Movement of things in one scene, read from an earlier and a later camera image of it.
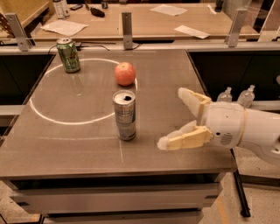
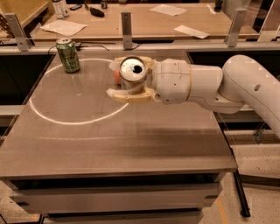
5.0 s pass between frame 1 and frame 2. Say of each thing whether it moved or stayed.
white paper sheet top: stayed
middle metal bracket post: stayed
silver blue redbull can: moved
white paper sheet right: stayed
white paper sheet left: stayed
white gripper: moved
